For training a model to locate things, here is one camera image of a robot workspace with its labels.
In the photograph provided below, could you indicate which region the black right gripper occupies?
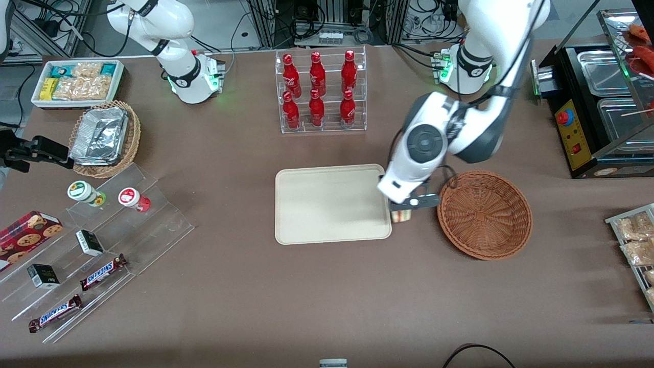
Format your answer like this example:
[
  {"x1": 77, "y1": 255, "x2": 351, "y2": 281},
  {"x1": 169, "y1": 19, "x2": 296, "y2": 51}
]
[{"x1": 0, "y1": 135, "x2": 76, "y2": 173}]

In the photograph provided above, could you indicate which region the aluminium foil tray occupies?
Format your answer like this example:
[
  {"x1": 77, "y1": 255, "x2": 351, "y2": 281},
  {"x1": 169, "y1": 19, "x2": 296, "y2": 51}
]
[
  {"x1": 72, "y1": 106, "x2": 129, "y2": 162},
  {"x1": 70, "y1": 153, "x2": 123, "y2": 167}
]

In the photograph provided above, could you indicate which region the beige rectangular tray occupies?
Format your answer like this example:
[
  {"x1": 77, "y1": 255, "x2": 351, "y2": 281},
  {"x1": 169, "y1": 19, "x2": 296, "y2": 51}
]
[{"x1": 275, "y1": 164, "x2": 392, "y2": 245}]

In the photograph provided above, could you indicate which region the light tan wicker basket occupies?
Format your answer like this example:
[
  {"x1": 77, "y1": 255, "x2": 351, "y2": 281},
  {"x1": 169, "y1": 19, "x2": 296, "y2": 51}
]
[{"x1": 69, "y1": 100, "x2": 142, "y2": 179}]

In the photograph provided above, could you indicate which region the brown round wicker basket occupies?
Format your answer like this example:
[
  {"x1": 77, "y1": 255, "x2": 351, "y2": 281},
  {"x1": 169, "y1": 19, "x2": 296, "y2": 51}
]
[{"x1": 437, "y1": 170, "x2": 533, "y2": 261}]

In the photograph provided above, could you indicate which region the green lidded white cup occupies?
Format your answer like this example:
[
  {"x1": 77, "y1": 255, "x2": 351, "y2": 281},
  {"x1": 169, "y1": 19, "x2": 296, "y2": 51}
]
[{"x1": 67, "y1": 180, "x2": 107, "y2": 208}]

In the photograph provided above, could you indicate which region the white rectangular bin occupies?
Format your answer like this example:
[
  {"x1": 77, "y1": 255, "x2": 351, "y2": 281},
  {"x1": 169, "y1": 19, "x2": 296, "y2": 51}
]
[{"x1": 31, "y1": 59, "x2": 126, "y2": 110}]

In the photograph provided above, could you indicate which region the clear bag of crackers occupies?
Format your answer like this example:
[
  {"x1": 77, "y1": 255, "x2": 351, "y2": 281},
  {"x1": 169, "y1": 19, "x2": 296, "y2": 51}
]
[
  {"x1": 82, "y1": 75, "x2": 113, "y2": 100},
  {"x1": 53, "y1": 77, "x2": 86, "y2": 101},
  {"x1": 72, "y1": 62, "x2": 104, "y2": 78}
]

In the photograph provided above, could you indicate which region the red tartan cookie box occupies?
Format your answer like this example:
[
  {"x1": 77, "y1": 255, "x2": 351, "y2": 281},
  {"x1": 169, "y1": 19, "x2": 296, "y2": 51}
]
[{"x1": 0, "y1": 211, "x2": 64, "y2": 272}]

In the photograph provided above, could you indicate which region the red lidded white cup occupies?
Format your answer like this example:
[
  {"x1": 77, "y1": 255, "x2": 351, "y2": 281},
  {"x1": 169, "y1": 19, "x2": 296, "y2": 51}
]
[{"x1": 118, "y1": 188, "x2": 151, "y2": 213}]

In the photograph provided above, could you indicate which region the small black box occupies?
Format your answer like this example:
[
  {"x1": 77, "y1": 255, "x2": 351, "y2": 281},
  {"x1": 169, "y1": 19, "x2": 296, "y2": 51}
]
[
  {"x1": 76, "y1": 229, "x2": 105, "y2": 257},
  {"x1": 27, "y1": 264, "x2": 60, "y2": 290}
]

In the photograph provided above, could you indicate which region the red cola bottle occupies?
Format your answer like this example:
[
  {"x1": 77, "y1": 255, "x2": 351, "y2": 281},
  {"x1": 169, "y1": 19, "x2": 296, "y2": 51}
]
[
  {"x1": 340, "y1": 89, "x2": 357, "y2": 127},
  {"x1": 283, "y1": 53, "x2": 302, "y2": 99},
  {"x1": 341, "y1": 50, "x2": 358, "y2": 95},
  {"x1": 309, "y1": 88, "x2": 325, "y2": 128},
  {"x1": 283, "y1": 91, "x2": 300, "y2": 131},
  {"x1": 309, "y1": 51, "x2": 326, "y2": 98}
]

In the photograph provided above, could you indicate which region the clear acrylic bottle rack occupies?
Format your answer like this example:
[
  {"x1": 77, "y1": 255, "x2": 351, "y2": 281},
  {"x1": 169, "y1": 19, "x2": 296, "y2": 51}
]
[{"x1": 275, "y1": 46, "x2": 367, "y2": 134}]

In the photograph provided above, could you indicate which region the black power adapter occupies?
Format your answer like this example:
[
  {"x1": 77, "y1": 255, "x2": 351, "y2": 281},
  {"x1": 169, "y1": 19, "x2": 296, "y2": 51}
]
[{"x1": 34, "y1": 18, "x2": 60, "y2": 37}]

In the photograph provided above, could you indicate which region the Snickers chocolate bar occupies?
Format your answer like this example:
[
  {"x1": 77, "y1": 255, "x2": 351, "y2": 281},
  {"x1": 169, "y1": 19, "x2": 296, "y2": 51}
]
[
  {"x1": 28, "y1": 294, "x2": 83, "y2": 334},
  {"x1": 80, "y1": 254, "x2": 128, "y2": 292}
]

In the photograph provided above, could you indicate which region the clear acrylic step display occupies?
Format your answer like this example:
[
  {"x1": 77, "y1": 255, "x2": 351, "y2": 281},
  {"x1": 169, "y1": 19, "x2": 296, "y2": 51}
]
[{"x1": 0, "y1": 163, "x2": 195, "y2": 344}]

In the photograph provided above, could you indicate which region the black food warmer machine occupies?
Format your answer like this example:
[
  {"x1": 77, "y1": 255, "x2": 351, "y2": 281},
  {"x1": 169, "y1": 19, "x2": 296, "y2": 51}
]
[{"x1": 531, "y1": 8, "x2": 654, "y2": 179}]

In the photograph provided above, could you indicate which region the steel warmer pan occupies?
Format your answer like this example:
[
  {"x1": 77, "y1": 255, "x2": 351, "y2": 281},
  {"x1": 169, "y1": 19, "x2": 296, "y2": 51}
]
[
  {"x1": 597, "y1": 97, "x2": 654, "y2": 143},
  {"x1": 577, "y1": 50, "x2": 630, "y2": 98}
]

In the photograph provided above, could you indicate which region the black looped cable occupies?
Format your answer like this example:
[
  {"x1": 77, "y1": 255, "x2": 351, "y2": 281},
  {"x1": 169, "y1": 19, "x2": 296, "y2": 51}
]
[{"x1": 442, "y1": 344, "x2": 517, "y2": 368}]

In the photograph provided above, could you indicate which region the grey wire rack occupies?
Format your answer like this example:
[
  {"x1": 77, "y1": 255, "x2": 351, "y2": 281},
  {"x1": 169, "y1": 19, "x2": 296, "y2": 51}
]
[{"x1": 605, "y1": 203, "x2": 654, "y2": 313}]

